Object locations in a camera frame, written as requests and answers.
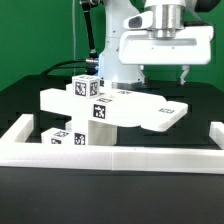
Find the white long chair part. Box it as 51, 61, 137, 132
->
64, 79, 148, 101

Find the black cable on table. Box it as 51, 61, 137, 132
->
40, 59, 88, 77

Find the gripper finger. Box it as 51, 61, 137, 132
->
179, 65, 190, 84

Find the white chair back part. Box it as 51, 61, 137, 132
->
40, 89, 188, 132

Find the white U-shaped fence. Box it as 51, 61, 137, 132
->
0, 114, 224, 174

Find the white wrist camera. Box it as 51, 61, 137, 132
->
123, 11, 153, 30

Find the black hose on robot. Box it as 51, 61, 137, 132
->
79, 0, 100, 69

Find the white chair seat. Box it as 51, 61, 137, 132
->
64, 118, 118, 146

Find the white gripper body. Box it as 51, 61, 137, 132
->
119, 26, 214, 65

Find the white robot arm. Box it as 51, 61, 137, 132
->
98, 0, 221, 89

